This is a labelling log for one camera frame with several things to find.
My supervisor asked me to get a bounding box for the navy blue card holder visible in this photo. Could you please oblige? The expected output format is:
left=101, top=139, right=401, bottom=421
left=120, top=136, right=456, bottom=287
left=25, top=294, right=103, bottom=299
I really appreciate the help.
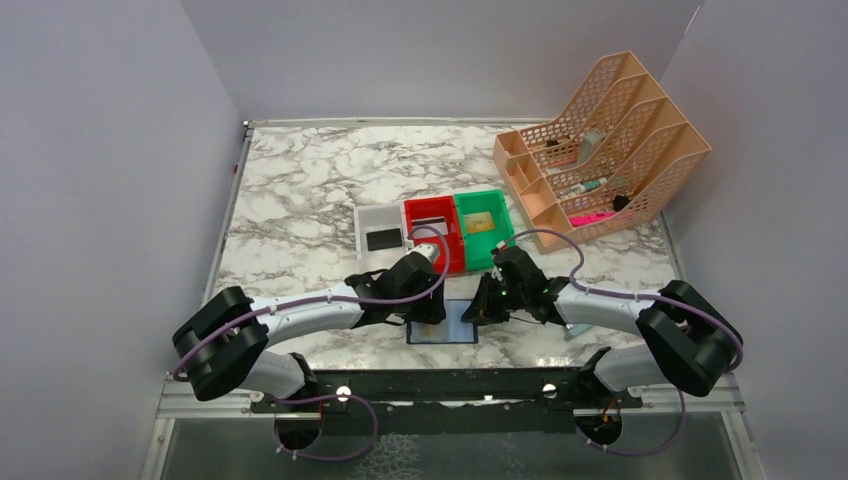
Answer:
left=406, top=299, right=479, bottom=345

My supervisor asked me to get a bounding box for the red plastic bin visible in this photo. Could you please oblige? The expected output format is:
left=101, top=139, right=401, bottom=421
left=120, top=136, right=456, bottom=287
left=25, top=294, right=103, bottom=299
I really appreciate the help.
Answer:
left=403, top=195, right=466, bottom=274

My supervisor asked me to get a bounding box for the green plastic bin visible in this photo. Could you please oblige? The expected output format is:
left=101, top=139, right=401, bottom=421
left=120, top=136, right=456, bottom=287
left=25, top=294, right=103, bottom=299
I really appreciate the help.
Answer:
left=454, top=189, right=515, bottom=271

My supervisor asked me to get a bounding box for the white plastic bin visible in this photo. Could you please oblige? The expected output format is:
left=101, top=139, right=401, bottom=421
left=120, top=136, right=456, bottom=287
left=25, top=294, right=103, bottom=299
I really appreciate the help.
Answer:
left=354, top=202, right=407, bottom=271

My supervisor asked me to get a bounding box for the peach desk organizer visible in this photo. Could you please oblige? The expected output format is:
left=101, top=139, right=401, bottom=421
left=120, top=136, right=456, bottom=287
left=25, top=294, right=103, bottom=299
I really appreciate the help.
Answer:
left=493, top=51, right=711, bottom=254

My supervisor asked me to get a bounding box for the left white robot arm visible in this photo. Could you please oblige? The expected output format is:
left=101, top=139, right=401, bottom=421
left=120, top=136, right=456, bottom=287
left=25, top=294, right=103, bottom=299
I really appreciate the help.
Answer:
left=171, top=244, right=446, bottom=401

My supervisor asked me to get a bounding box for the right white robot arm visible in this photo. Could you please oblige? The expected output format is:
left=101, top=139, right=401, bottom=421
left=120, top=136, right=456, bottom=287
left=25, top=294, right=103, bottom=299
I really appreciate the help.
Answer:
left=461, top=246, right=743, bottom=397

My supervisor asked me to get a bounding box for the black card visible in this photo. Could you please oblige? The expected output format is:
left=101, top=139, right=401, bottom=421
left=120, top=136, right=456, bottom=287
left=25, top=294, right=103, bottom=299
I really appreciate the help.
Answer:
left=365, top=228, right=404, bottom=251

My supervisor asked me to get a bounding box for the gold card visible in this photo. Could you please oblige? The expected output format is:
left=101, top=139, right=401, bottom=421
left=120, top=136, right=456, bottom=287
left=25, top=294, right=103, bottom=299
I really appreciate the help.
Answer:
left=463, top=211, right=497, bottom=235

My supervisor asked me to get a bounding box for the white grey card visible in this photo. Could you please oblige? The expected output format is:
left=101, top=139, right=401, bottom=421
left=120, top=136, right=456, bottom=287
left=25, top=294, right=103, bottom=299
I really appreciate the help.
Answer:
left=413, top=217, right=449, bottom=235

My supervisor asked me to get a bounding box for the pink highlighter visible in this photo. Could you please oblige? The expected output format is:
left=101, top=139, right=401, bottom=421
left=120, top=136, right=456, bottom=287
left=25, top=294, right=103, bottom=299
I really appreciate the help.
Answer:
left=569, top=211, right=616, bottom=228

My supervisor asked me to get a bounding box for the green capped marker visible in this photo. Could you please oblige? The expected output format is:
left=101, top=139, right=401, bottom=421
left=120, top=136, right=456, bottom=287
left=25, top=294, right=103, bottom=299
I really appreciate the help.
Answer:
left=557, top=177, right=608, bottom=200

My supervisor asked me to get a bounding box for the black binder clip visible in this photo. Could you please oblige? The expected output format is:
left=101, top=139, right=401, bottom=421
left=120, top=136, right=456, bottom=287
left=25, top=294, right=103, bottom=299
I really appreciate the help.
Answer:
left=612, top=195, right=631, bottom=212

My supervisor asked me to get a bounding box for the grey eraser block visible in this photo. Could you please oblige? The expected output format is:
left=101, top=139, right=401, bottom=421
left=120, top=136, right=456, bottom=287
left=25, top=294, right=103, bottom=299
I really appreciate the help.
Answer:
left=577, top=129, right=607, bottom=165

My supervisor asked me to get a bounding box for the black front rail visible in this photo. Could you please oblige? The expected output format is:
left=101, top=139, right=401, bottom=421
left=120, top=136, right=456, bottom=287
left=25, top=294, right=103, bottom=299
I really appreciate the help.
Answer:
left=250, top=367, right=642, bottom=436

